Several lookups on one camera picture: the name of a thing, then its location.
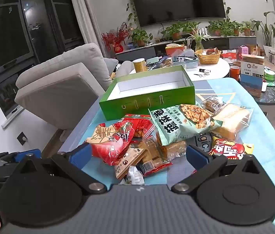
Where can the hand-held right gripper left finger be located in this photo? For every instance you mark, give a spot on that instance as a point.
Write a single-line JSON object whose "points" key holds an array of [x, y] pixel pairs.
{"points": [[82, 156]]}

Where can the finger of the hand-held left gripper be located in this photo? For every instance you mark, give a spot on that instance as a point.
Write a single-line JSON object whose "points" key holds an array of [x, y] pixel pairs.
{"points": [[37, 153]]}

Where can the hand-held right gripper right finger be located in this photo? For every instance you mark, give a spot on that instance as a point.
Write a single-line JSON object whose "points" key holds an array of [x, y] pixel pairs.
{"points": [[196, 157]]}

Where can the red tan snack bag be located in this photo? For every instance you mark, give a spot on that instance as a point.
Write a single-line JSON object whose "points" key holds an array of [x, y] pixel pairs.
{"points": [[113, 148]]}

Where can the mint green chip bag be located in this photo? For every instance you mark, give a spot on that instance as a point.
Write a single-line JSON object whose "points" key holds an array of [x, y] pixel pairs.
{"points": [[174, 126]]}

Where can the brown kraft snack packet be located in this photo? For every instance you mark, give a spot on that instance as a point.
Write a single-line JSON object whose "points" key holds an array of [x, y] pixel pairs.
{"points": [[127, 159]]}

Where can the clear bread packet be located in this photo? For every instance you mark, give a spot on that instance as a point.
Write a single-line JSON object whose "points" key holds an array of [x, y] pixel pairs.
{"points": [[232, 119]]}

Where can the red striped snack packet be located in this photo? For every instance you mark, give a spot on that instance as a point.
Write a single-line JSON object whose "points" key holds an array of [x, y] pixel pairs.
{"points": [[141, 124]]}

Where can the green cardboard box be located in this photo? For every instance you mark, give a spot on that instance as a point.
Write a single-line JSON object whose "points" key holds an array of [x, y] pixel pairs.
{"points": [[152, 102]]}

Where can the yellow pastry packet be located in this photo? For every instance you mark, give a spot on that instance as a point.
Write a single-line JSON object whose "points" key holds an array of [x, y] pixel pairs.
{"points": [[176, 150]]}

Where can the yellow red snack bag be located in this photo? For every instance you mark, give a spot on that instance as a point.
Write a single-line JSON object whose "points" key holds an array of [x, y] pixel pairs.
{"points": [[227, 147]]}

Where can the orange biscuit packet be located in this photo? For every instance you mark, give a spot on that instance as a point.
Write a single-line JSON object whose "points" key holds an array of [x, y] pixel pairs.
{"points": [[152, 156]]}

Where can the round cake clear packet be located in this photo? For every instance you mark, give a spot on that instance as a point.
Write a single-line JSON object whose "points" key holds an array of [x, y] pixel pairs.
{"points": [[211, 104]]}

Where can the small white snack packet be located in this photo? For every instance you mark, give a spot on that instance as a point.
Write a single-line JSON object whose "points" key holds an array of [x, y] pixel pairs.
{"points": [[135, 175]]}

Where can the light blue printed table mat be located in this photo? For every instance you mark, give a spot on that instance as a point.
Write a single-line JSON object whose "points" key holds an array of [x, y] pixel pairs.
{"points": [[261, 136]]}

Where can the light grey sofa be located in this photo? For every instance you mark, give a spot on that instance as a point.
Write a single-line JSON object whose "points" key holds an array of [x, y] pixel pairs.
{"points": [[54, 82]]}

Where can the small scissors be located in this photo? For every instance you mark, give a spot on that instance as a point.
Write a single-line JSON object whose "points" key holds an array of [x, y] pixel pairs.
{"points": [[198, 75]]}

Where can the small tape roll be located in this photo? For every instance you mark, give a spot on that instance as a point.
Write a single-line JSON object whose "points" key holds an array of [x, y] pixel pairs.
{"points": [[205, 71]]}

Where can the white round table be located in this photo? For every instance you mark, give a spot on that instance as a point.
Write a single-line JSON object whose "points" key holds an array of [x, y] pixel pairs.
{"points": [[215, 70]]}

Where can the cardboard box with blue print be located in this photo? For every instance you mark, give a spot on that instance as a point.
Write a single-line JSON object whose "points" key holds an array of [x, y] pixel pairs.
{"points": [[250, 82]]}

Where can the orange mug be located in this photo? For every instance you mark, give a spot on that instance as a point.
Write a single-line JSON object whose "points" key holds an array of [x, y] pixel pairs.
{"points": [[235, 73]]}

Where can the blue grey plastic tray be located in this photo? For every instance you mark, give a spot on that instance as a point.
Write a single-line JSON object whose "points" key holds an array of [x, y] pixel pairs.
{"points": [[191, 64]]}

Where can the grey throw pillow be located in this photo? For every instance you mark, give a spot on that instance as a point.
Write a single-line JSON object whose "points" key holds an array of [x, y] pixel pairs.
{"points": [[110, 64]]}

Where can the dark marble round table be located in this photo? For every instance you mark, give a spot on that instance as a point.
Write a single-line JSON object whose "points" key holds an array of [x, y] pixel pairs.
{"points": [[274, 98]]}

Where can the yellow woven basket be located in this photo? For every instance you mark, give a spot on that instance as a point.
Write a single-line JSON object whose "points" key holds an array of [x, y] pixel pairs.
{"points": [[208, 58]]}

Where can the brown mug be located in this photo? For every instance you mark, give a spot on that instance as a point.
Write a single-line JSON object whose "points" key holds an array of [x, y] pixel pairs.
{"points": [[237, 63]]}

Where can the mint green pouch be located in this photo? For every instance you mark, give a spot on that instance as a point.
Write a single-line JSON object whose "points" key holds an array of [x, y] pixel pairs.
{"points": [[153, 61]]}

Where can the yellow canister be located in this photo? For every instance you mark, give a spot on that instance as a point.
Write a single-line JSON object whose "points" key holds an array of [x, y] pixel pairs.
{"points": [[139, 65]]}

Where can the red white carton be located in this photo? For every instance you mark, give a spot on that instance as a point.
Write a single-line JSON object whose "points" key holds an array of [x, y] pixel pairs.
{"points": [[230, 54]]}

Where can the orange box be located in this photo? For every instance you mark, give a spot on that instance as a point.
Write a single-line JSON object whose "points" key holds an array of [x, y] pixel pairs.
{"points": [[174, 50]]}

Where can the green ribbon roll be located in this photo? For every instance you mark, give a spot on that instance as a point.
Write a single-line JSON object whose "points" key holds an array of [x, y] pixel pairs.
{"points": [[270, 75]]}

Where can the red berry branches in vase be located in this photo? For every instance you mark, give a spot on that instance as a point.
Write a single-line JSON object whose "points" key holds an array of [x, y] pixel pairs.
{"points": [[118, 48]]}

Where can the spider plant in glass vase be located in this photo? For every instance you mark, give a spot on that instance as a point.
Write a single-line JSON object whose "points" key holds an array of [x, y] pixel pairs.
{"points": [[198, 42]]}

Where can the pink box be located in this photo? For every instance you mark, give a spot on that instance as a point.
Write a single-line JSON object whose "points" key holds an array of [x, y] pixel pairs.
{"points": [[243, 52]]}

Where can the grey television cabinet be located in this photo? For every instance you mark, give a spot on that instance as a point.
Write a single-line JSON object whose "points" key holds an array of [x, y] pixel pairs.
{"points": [[139, 52]]}

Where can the white wifi router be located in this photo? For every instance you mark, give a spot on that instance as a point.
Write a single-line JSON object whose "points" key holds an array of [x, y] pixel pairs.
{"points": [[202, 31]]}

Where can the dark glass window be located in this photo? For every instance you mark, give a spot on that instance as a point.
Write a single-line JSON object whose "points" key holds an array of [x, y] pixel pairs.
{"points": [[5, 29]]}

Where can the row of green potted plants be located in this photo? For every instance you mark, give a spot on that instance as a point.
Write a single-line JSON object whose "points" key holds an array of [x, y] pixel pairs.
{"points": [[139, 35]]}

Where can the pale curtain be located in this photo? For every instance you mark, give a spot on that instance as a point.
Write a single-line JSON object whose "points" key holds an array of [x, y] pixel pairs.
{"points": [[83, 17]]}

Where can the tall broad leaf plant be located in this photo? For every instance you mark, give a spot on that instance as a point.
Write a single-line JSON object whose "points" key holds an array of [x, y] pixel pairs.
{"points": [[269, 26]]}

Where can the trailing green vine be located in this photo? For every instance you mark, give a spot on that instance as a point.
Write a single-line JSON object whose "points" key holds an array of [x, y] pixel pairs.
{"points": [[130, 4], [223, 0]]}

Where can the dark wall socket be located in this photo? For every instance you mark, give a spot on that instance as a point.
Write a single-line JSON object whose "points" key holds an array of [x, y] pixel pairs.
{"points": [[22, 138]]}

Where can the black wall television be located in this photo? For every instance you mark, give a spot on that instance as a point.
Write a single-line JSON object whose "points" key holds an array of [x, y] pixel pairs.
{"points": [[176, 2]]}

